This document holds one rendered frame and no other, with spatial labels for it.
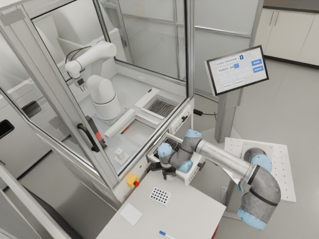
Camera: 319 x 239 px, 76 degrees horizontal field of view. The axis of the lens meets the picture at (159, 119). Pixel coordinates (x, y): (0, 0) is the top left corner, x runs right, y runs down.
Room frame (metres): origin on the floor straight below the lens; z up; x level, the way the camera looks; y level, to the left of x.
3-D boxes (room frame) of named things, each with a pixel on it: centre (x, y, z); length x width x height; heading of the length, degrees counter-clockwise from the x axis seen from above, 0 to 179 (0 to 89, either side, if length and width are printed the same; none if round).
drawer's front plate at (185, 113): (1.15, -0.18, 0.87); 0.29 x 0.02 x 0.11; 137
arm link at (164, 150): (0.62, 0.00, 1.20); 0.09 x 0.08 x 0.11; 45
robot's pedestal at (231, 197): (0.69, -0.61, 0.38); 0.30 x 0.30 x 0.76; 67
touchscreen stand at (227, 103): (1.43, -0.73, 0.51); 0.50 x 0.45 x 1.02; 11
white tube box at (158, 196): (0.57, 0.08, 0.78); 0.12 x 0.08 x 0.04; 57
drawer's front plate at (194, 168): (0.70, -0.20, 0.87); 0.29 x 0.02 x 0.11; 137
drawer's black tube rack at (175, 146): (0.84, -0.05, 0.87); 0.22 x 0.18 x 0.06; 47
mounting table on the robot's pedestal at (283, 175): (0.69, -0.63, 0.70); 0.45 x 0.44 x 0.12; 67
